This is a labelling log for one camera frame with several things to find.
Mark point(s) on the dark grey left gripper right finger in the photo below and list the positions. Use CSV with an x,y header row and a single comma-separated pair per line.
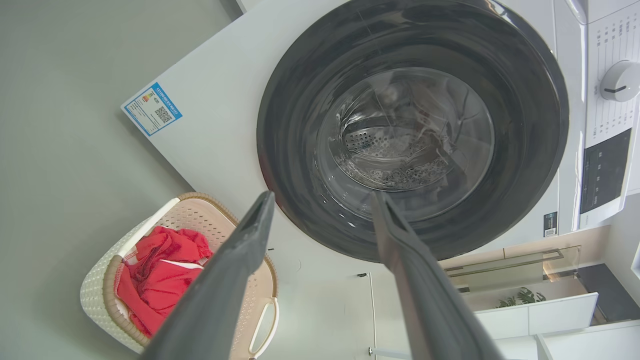
x,y
430,305

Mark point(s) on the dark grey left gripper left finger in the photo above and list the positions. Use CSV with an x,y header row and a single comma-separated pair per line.
x,y
215,300

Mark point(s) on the beige perforated plastic laundry basket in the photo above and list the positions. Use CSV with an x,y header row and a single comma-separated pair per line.
x,y
100,290

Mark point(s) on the red garment with white stripe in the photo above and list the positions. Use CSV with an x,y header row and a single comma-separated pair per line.
x,y
160,285

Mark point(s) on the round filter cover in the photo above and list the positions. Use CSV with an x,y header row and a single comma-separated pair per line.
x,y
287,265

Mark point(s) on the glass and wood table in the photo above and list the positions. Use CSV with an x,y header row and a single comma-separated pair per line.
x,y
505,267

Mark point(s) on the green potted plant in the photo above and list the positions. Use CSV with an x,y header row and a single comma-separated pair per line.
x,y
522,297

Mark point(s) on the white low cabinet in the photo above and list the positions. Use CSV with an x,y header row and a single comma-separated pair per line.
x,y
545,315

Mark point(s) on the small black barcode sticker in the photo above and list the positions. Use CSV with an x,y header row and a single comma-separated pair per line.
x,y
550,224

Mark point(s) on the black round washing machine door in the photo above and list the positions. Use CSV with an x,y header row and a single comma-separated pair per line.
x,y
290,150

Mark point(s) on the white front-load washing machine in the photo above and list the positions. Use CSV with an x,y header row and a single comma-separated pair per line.
x,y
220,115

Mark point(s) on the blue energy label sticker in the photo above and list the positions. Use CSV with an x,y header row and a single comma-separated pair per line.
x,y
152,109

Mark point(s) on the black control display panel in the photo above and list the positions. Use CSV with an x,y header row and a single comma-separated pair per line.
x,y
605,170

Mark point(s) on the white round control knob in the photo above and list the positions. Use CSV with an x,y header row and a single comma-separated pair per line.
x,y
622,80

